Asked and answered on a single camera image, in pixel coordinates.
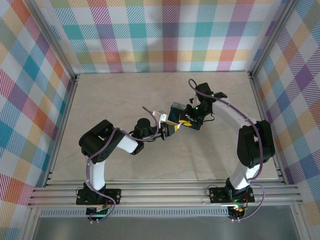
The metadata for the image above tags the grey slotted cable duct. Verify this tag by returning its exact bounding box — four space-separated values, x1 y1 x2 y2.
39 209 230 218

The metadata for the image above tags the grey metal panel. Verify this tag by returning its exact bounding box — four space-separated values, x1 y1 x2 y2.
32 216 301 240

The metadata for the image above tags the aluminium side rail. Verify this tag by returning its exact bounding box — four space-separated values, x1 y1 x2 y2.
248 72 288 185
43 77 79 188

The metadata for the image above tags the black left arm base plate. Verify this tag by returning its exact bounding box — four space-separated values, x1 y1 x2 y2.
75 187 123 206

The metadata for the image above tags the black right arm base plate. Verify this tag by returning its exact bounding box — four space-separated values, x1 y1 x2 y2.
208 186 256 204

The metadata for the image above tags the aluminium corner post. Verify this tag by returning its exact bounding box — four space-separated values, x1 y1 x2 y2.
247 0 301 80
27 0 78 83

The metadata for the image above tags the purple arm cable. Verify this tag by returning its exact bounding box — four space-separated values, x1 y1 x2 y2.
86 106 163 224
187 78 266 223

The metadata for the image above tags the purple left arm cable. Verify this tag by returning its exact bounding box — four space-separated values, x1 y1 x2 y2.
86 106 163 224

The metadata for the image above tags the aluminium mounting rail frame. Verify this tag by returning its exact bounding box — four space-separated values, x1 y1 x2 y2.
27 178 305 208

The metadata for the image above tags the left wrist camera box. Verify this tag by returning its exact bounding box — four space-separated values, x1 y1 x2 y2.
152 109 168 123

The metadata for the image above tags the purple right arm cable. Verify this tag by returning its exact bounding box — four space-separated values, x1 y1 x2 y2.
187 78 266 223

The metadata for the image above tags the blue starry night painted box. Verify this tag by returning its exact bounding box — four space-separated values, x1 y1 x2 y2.
167 101 202 132

